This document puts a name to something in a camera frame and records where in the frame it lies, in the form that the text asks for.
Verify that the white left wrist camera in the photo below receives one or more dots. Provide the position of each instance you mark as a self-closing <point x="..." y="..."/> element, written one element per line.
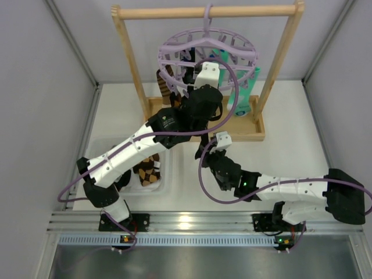
<point x="209" y="75"/>

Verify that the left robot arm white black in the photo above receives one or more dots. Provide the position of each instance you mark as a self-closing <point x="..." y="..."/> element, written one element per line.
<point x="164" y="130"/>

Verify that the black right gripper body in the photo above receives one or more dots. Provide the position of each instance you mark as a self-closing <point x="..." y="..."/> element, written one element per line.
<point x="203" y="148"/>

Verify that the brown striped sock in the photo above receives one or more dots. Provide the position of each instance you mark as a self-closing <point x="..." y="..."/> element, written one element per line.
<point x="165" y="92"/>

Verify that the black red yellow argyle sock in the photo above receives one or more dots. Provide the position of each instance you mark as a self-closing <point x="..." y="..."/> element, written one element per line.
<point x="175" y="100"/>

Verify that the black sock grey blue pattern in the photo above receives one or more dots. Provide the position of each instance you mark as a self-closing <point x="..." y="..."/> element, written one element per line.
<point x="189" y="71"/>

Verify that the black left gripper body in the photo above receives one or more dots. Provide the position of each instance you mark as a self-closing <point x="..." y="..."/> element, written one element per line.
<point x="189" y="78"/>

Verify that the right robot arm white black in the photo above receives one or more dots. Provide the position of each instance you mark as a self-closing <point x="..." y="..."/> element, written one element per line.
<point x="295" y="200"/>

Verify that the brown argyle sock in basket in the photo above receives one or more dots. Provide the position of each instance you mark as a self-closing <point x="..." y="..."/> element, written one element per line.
<point x="148" y="170"/>

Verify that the wooden hanging rack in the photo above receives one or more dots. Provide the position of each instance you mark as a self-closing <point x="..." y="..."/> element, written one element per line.
<point x="248" y="129"/>

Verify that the aluminium mounting rail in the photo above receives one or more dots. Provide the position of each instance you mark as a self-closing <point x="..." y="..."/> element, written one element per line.
<point x="234" y="229"/>

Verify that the lilac round clip hanger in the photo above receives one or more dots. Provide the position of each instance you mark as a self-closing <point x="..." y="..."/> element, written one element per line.
<point x="242" y="54"/>

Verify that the mint green sock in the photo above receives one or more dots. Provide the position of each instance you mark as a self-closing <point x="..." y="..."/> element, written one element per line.
<point x="223" y="55"/>
<point x="243" y="107"/>

